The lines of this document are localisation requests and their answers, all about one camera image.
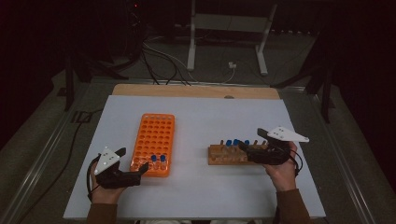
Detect black square floor bracket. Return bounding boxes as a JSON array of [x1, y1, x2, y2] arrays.
[[71, 110, 93, 124]]

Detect hand-held gripper cable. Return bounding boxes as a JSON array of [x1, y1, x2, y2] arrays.
[[86, 156, 101, 202], [289, 148, 304, 178]]

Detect black tripod stand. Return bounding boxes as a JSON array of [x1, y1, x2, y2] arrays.
[[270, 55, 335, 124], [57, 50, 129, 112]]

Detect person's left hand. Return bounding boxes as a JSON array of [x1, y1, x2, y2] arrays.
[[90, 169, 127, 204]]

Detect white plug with cable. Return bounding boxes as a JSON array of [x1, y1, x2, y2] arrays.
[[221, 61, 238, 85]]

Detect white paper work mat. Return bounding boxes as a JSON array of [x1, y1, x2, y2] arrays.
[[63, 94, 327, 220]]

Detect wooden test tube rack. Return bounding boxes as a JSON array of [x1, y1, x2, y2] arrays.
[[207, 139, 269, 166]]

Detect wooden table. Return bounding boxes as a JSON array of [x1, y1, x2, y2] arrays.
[[111, 83, 281, 101]]

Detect right hand-held gripper cable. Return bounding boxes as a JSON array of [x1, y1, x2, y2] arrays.
[[289, 148, 304, 178]]

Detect black floor cable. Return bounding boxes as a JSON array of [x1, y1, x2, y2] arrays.
[[17, 107, 105, 224]]

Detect orange plastic tube rack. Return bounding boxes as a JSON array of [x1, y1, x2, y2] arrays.
[[129, 112, 176, 178]]

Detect metal floor rail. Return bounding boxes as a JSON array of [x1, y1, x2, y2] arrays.
[[0, 83, 87, 224], [306, 91, 378, 224]]

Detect white metal stand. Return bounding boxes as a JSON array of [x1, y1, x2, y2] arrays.
[[186, 0, 278, 77]]

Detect left hand-held gripper cable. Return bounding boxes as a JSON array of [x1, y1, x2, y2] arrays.
[[86, 156, 101, 202]]

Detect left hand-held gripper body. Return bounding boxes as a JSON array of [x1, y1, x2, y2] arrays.
[[93, 147, 142, 189]]

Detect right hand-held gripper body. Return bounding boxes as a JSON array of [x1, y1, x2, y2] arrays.
[[247, 126, 310, 166]]

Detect person's right hand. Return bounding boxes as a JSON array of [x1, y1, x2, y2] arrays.
[[263, 142, 298, 192]]

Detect black cable bundle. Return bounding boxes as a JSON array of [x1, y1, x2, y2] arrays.
[[140, 40, 191, 87]]

